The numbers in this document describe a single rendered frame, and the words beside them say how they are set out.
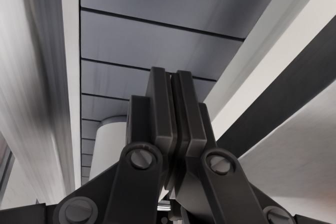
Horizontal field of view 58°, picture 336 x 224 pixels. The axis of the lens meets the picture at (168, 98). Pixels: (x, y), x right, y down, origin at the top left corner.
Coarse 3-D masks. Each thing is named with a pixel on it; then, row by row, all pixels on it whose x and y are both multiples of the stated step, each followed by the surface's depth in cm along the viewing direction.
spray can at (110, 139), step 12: (108, 120) 23; (120, 120) 23; (96, 132) 24; (108, 132) 22; (120, 132) 22; (96, 144) 23; (108, 144) 22; (120, 144) 22; (96, 156) 22; (108, 156) 21; (96, 168) 21
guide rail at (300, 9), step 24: (288, 0) 10; (312, 0) 9; (264, 24) 12; (288, 24) 10; (312, 24) 10; (240, 48) 14; (264, 48) 11; (288, 48) 11; (240, 72) 13; (264, 72) 12; (216, 96) 16; (240, 96) 14; (216, 120) 16
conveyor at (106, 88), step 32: (96, 0) 14; (128, 0) 14; (160, 0) 14; (192, 0) 14; (224, 0) 14; (256, 0) 13; (96, 32) 16; (128, 32) 15; (160, 32) 15; (192, 32) 15; (224, 32) 15; (96, 64) 18; (128, 64) 18; (160, 64) 18; (192, 64) 18; (224, 64) 17; (96, 96) 21; (128, 96) 21; (96, 128) 25
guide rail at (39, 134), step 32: (0, 0) 3; (32, 0) 4; (0, 32) 4; (32, 32) 4; (0, 64) 4; (32, 64) 4; (64, 64) 6; (0, 96) 5; (32, 96) 5; (64, 96) 7; (0, 128) 6; (32, 128) 6; (64, 128) 8; (32, 160) 8; (64, 160) 9; (64, 192) 11
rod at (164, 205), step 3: (159, 201) 37; (162, 201) 37; (165, 201) 37; (168, 201) 37; (159, 204) 37; (162, 204) 37; (165, 204) 37; (168, 204) 37; (159, 207) 37; (162, 207) 37; (165, 207) 37; (168, 207) 37; (165, 210) 37; (168, 210) 37
